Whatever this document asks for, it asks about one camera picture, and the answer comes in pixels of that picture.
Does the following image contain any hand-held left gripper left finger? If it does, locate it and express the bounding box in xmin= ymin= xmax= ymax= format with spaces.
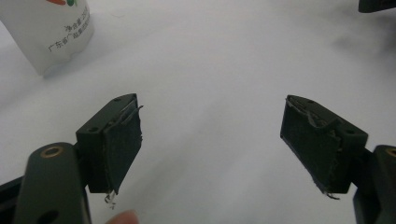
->
xmin=75 ymin=92 xmax=145 ymax=203

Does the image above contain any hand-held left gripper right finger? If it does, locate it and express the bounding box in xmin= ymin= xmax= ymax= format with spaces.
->
xmin=279 ymin=94 xmax=370 ymax=201

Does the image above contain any white bag with blue top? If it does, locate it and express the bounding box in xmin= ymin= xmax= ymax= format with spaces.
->
xmin=0 ymin=0 xmax=95 ymax=77

